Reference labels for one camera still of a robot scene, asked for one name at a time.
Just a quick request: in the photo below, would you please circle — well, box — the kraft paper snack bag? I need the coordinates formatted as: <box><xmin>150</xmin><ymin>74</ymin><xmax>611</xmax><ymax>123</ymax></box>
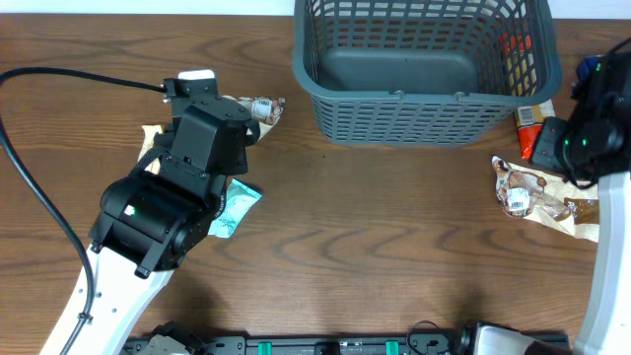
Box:
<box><xmin>491</xmin><ymin>156</ymin><xmax>599</xmax><ymax>243</ymax></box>
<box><xmin>130</xmin><ymin>93</ymin><xmax>285</xmax><ymax>178</ymax></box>

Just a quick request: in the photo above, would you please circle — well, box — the grey plastic mesh basket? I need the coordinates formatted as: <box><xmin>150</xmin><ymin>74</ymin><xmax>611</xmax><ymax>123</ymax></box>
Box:
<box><xmin>292</xmin><ymin>0</ymin><xmax>562</xmax><ymax>146</ymax></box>

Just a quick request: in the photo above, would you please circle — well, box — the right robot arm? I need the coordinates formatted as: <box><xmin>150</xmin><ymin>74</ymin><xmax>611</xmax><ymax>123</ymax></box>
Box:
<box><xmin>530</xmin><ymin>40</ymin><xmax>630</xmax><ymax>354</ymax></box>

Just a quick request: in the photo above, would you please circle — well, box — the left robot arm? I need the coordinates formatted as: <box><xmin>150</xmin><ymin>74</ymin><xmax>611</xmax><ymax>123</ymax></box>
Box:
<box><xmin>41</xmin><ymin>69</ymin><xmax>260</xmax><ymax>354</ymax></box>

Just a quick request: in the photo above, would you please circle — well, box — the teal wet wipe packet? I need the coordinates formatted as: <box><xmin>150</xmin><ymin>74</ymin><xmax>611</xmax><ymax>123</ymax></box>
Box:
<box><xmin>208</xmin><ymin>178</ymin><xmax>261</xmax><ymax>239</ymax></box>

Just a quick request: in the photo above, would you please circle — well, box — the blue tissue packet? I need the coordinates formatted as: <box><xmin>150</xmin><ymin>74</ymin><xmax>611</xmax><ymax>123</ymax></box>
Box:
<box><xmin>574</xmin><ymin>55</ymin><xmax>602</xmax><ymax>91</ymax></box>

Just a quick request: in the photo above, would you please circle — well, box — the orange and tan cracker packet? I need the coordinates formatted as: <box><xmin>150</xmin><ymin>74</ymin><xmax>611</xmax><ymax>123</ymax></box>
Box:
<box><xmin>498</xmin><ymin>34</ymin><xmax>555</xmax><ymax>160</ymax></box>

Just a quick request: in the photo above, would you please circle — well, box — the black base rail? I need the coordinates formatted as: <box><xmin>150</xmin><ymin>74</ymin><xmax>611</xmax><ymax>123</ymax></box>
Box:
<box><xmin>119</xmin><ymin>320</ymin><xmax>572</xmax><ymax>355</ymax></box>

